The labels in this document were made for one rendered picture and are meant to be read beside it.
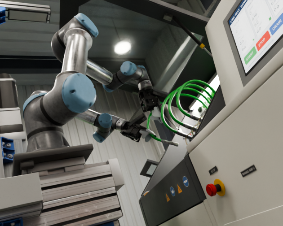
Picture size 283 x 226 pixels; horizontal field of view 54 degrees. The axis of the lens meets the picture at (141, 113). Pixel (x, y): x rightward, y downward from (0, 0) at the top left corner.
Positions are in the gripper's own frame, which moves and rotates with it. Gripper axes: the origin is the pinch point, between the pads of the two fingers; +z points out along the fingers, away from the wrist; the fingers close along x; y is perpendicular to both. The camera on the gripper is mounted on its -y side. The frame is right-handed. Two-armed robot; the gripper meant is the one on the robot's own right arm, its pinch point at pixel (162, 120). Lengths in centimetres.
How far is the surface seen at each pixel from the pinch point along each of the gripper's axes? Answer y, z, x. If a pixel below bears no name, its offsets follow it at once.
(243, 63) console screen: -12, 7, 54
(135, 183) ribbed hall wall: -203, -121, -680
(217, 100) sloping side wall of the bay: -8.0, 11.6, 36.5
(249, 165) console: 15, 45, 63
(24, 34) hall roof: 41, -488, -425
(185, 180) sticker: 15.1, 37.7, 27.8
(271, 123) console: 15, 40, 75
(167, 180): 15.0, 33.3, 12.5
